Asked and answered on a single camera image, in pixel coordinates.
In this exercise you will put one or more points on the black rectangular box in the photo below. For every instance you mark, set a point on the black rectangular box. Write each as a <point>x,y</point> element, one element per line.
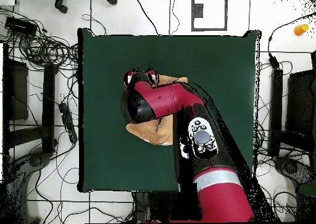
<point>19,25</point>

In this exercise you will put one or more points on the grey square frame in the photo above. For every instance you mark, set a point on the grey square frame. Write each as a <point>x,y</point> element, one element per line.
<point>198,10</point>

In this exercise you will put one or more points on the green round object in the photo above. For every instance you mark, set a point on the green round object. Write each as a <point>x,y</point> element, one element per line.
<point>308,189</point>

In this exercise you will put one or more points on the orange terry towel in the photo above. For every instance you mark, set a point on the orange terry towel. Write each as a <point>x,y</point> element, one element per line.
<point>148,132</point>

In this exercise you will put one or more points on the dark green tablecloth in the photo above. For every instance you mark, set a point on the dark green tablecloth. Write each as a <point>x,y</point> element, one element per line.
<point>111,48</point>

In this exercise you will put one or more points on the black metal frame stand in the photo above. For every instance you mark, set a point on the black metal frame stand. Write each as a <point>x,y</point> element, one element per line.
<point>48,105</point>
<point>276,110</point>

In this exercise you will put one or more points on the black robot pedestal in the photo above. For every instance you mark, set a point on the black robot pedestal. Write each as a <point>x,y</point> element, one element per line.
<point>141,206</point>

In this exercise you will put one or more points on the grey tripod base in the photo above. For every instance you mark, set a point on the grey tripod base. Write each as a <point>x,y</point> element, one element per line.
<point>290,167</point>
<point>37,159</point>

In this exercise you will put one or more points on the small orange object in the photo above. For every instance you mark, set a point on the small orange object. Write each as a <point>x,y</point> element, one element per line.
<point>300,29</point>

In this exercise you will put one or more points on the black power strip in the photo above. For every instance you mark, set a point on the black power strip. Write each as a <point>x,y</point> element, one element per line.
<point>68,121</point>

